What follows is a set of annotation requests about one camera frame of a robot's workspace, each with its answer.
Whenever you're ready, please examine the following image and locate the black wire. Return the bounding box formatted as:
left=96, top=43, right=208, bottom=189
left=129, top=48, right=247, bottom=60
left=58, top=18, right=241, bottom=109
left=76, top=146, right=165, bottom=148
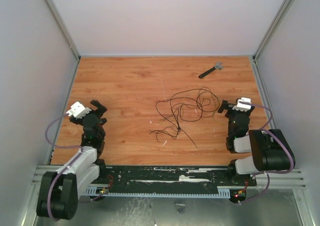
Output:
left=155, top=88, right=203, bottom=129
left=169, top=86, right=221, bottom=123

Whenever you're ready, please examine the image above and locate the black zip tie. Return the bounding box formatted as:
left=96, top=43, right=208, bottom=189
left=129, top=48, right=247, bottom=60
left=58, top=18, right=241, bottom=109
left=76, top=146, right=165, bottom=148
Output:
left=177, top=127, right=198, bottom=148

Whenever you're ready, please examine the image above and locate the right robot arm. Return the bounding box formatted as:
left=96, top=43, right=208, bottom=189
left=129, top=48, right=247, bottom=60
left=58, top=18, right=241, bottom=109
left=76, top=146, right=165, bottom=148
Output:
left=218, top=97, right=296, bottom=185

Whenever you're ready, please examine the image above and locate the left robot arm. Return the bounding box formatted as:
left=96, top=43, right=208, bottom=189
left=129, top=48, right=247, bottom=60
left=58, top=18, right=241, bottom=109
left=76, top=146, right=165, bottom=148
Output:
left=36, top=100, right=108, bottom=221

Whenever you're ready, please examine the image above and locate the black adjustable wrench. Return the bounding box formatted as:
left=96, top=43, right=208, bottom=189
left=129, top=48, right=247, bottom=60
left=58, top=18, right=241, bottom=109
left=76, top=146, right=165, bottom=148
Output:
left=198, top=62, right=224, bottom=79

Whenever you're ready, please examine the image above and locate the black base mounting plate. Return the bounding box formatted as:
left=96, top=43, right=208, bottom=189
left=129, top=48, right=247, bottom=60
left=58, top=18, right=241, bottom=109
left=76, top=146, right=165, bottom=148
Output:
left=93, top=165, right=257, bottom=194

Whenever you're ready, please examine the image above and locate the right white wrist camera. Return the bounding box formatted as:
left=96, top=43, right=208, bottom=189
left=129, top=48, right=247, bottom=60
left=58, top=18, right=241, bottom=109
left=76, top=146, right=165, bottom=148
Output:
left=232, top=97, right=254, bottom=112

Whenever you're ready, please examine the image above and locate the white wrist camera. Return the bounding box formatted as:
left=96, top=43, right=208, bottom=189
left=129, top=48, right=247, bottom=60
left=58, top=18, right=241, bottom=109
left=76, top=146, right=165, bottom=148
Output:
left=232, top=97, right=254, bottom=112
left=66, top=101, right=92, bottom=119

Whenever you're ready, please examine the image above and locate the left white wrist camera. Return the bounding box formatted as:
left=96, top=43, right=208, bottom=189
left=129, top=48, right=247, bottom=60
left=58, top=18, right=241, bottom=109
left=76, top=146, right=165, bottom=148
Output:
left=66, top=101, right=92, bottom=119

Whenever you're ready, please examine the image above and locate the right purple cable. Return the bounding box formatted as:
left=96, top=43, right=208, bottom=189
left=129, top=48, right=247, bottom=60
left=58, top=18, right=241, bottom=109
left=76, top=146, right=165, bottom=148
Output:
left=234, top=101, right=295, bottom=207

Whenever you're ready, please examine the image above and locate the purple cable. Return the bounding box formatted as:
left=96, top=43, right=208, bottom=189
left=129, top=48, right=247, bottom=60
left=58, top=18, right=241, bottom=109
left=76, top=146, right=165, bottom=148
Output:
left=234, top=101, right=295, bottom=207
left=44, top=112, right=111, bottom=220

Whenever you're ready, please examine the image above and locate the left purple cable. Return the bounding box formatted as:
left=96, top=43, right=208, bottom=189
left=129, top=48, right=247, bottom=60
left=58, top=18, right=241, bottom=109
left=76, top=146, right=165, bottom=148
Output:
left=44, top=112, right=111, bottom=220

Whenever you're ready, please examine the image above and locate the grey slotted cable duct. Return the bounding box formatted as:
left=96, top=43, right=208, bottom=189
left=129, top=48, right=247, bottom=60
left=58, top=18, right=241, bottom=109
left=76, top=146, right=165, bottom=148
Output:
left=83, top=185, right=231, bottom=199

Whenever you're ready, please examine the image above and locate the aluminium front rail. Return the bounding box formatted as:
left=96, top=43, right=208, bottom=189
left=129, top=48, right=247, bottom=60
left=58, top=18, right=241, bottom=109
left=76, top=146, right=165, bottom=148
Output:
left=31, top=164, right=307, bottom=190

